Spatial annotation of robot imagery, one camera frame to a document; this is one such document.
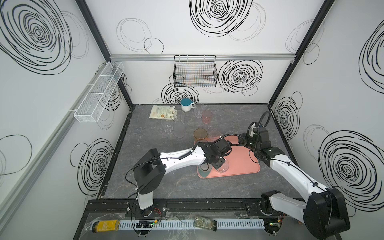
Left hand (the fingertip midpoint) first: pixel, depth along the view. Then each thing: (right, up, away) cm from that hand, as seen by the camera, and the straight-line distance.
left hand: (219, 158), depth 82 cm
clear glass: (-33, +19, +23) cm, 45 cm away
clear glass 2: (-11, +30, +30) cm, 44 cm away
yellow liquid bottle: (-53, -26, -16) cm, 61 cm away
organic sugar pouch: (-39, +27, +32) cm, 57 cm away
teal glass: (-9, -1, -15) cm, 17 cm away
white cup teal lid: (-20, +33, +30) cm, 49 cm away
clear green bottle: (-10, -24, -15) cm, 31 cm away
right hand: (+11, +12, +3) cm, 17 cm away
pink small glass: (-5, +24, +30) cm, 39 cm away
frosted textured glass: (-25, +15, +23) cm, 37 cm away
